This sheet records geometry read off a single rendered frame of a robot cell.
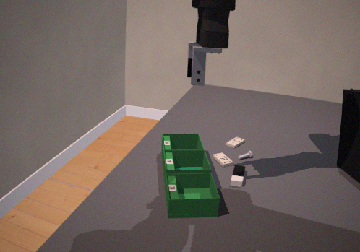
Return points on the green three-compartment bin rack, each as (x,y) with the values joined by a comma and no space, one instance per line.
(189,193)

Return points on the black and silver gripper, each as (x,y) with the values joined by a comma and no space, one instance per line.
(212,35)

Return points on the cream domino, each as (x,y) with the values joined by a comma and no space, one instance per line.
(235,142)
(223,160)

